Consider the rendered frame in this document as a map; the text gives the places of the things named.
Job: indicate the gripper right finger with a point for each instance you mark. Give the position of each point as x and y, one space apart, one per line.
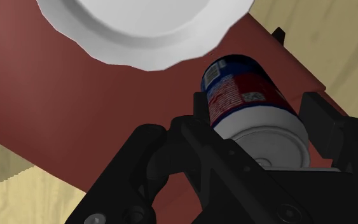
349 139

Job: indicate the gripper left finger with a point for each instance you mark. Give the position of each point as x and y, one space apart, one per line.
126 173

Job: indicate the blue red white can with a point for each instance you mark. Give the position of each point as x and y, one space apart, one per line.
250 102

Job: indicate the white plate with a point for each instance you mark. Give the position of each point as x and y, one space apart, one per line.
141 28

